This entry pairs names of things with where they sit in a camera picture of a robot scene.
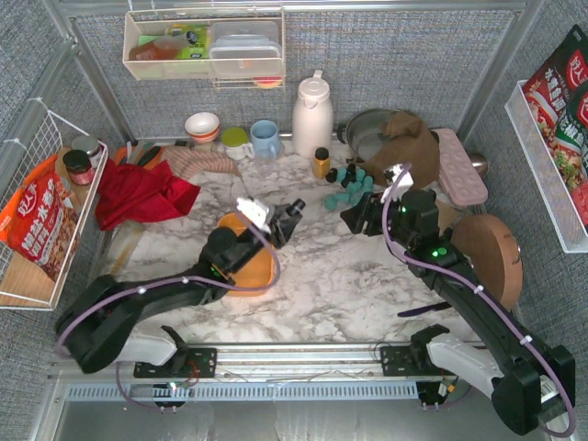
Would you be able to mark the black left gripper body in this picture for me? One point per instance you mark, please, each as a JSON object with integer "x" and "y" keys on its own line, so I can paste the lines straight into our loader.
{"x": 279, "y": 223}

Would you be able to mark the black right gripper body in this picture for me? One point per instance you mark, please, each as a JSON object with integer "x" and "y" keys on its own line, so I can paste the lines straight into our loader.
{"x": 367, "y": 216}

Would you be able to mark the orange plastic storage basket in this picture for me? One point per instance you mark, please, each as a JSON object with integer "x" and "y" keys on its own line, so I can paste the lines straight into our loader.
{"x": 258, "y": 272}

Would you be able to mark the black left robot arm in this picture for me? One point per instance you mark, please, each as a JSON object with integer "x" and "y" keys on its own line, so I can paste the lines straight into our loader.
{"x": 96, "y": 330}

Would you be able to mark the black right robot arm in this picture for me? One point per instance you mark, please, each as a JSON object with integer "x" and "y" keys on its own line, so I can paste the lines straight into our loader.
{"x": 530, "y": 384}

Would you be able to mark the black coffee capsule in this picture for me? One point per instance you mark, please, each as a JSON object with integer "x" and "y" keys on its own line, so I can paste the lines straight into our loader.
{"x": 296, "y": 208}

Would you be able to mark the green capsule front left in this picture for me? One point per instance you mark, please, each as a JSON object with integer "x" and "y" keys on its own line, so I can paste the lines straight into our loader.
{"x": 330, "y": 202}

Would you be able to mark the yellow bottle black cap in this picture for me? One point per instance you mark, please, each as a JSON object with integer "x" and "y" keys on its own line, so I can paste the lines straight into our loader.
{"x": 321, "y": 163}

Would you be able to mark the steel pot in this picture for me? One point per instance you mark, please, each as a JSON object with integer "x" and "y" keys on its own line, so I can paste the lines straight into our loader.
{"x": 364, "y": 132}

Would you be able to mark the brown cloth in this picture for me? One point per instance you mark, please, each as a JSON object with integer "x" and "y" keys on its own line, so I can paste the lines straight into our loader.
{"x": 408, "y": 141}

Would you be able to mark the blue mug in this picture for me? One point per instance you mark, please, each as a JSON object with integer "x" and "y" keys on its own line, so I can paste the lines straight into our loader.
{"x": 265, "y": 139}

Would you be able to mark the pink ice cube tray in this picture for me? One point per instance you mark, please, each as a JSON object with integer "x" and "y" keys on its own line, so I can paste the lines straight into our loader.
{"x": 457, "y": 175}

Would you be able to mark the green lidded cup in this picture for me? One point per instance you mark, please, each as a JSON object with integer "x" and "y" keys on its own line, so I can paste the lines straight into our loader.
{"x": 236, "y": 144}

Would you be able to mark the white thermos jug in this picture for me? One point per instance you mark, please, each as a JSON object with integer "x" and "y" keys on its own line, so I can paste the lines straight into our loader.
{"x": 313, "y": 116}

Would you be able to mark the striped pink cloth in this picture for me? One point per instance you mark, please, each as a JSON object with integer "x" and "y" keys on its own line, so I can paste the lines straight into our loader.
{"x": 185, "y": 162}

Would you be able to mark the white orange striped bowl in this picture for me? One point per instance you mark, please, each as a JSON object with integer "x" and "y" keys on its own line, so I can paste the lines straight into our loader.
{"x": 203, "y": 126}

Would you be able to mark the round wooden board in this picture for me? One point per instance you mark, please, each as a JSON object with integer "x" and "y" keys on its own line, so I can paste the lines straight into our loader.
{"x": 494, "y": 254}

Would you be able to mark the red cloth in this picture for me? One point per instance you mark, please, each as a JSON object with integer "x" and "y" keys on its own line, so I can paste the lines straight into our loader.
{"x": 128, "y": 192}

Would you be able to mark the clear plastic food containers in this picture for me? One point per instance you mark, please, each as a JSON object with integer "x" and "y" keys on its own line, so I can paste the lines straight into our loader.
{"x": 242, "y": 49}

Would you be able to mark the red jam jar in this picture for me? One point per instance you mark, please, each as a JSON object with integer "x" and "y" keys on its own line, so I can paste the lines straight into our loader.
{"x": 79, "y": 168}

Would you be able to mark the red noodle package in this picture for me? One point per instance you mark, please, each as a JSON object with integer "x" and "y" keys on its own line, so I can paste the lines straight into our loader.
{"x": 557, "y": 97}

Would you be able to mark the orange snack bag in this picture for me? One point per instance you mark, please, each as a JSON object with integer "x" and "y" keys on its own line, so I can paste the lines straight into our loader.
{"x": 36, "y": 222}

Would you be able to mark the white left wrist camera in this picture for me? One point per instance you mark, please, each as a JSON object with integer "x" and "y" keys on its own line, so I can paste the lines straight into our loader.
{"x": 256, "y": 211}

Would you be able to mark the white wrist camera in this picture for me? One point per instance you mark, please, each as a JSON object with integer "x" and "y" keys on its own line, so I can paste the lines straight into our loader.
{"x": 256, "y": 211}
{"x": 399, "y": 176}

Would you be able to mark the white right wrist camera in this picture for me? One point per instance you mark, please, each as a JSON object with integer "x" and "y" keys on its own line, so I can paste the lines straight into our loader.
{"x": 399, "y": 176}

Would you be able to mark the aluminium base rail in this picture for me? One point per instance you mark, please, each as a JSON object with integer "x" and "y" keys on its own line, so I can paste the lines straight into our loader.
{"x": 298, "y": 358}

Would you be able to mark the white side wall rack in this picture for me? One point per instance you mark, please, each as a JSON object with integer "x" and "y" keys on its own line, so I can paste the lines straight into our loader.
{"x": 564, "y": 217}

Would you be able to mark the cream wall rack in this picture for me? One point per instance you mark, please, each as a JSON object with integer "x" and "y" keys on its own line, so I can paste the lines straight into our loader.
{"x": 172, "y": 44}

